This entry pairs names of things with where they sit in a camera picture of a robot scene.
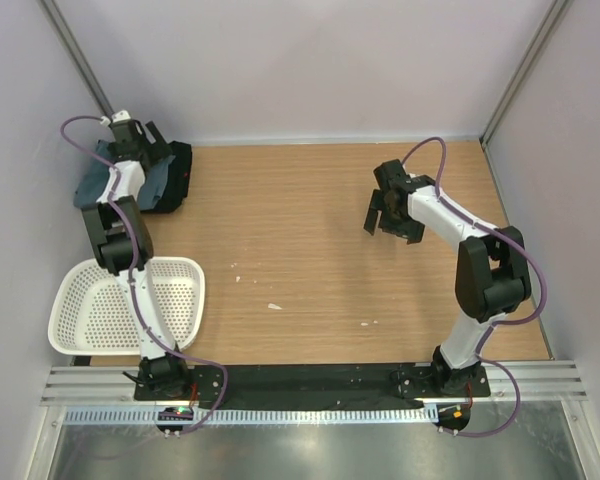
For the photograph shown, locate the left aluminium corner post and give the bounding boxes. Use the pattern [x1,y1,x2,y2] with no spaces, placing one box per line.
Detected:
[38,0,114,117]

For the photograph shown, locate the white slotted cable duct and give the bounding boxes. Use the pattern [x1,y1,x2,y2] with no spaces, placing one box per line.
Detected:
[63,405,438,427]

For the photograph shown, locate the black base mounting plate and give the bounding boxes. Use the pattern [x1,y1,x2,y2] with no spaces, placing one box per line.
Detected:
[133,363,492,402]

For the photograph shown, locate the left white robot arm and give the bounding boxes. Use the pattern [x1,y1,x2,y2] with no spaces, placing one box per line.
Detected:
[82,110,192,400]

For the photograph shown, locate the blue-grey t shirt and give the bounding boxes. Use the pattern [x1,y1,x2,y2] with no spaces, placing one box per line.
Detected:
[73,155,175,211]

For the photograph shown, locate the white perforated plastic basket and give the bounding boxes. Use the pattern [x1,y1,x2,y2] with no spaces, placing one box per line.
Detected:
[48,256,205,356]

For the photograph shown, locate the right aluminium corner post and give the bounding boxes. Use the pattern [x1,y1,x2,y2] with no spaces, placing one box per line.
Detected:
[480,0,573,150]

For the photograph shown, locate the aluminium corner post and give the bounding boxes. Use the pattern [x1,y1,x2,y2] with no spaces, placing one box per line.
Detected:
[38,0,114,117]
[480,0,573,150]

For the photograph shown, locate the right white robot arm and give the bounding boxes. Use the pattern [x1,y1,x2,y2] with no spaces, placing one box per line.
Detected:
[364,159,531,396]

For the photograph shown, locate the folded black t shirt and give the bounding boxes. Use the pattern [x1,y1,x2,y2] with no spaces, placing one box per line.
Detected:
[138,141,193,214]

